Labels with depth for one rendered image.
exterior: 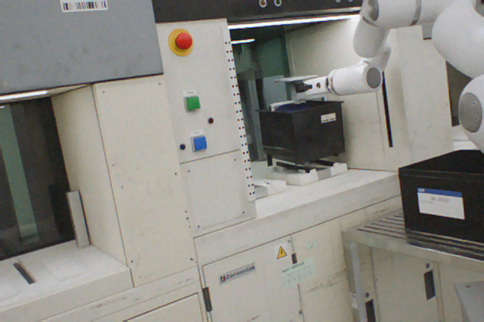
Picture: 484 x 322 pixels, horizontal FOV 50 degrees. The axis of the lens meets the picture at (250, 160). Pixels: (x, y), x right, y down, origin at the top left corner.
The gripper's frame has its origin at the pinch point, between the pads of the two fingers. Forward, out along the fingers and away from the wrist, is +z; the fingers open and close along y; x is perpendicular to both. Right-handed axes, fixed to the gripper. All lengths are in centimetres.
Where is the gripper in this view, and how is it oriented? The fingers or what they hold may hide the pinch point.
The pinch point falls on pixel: (305, 87)
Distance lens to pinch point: 181.1
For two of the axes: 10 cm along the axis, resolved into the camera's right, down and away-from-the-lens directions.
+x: -1.6, -9.8, -1.4
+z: -5.5, -0.3, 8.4
